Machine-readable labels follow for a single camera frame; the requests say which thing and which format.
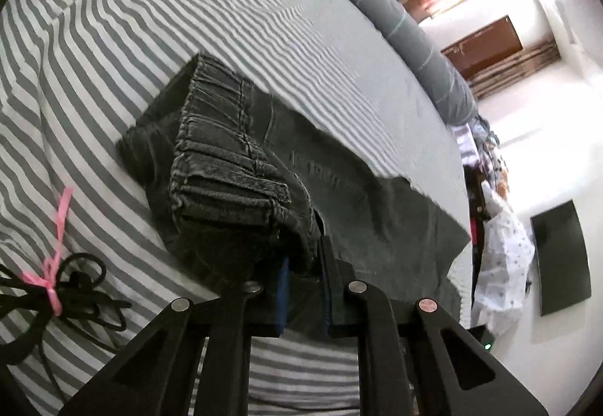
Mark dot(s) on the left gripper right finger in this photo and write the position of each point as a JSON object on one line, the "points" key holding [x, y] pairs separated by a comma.
{"points": [[415, 358]]}

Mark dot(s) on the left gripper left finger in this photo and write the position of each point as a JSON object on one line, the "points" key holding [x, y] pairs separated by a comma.
{"points": [[191, 358]]}

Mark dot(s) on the dark grey denim pants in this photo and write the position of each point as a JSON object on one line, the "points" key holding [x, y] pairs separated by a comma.
{"points": [[237, 181]]}

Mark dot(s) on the pink ribbon tie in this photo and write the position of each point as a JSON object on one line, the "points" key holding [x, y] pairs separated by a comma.
{"points": [[48, 277]]}

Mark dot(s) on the white dotted cloth cover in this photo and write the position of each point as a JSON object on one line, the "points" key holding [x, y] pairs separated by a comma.
{"points": [[508, 253]]}

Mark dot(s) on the brown wooden door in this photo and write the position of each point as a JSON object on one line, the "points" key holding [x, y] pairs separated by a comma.
{"points": [[483, 48]]}

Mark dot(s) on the grey rolled checked duvet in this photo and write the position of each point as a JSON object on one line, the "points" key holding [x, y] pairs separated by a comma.
{"points": [[444, 85]]}

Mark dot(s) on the black wall television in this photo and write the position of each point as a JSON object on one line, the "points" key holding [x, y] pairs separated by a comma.
{"points": [[562, 258]]}

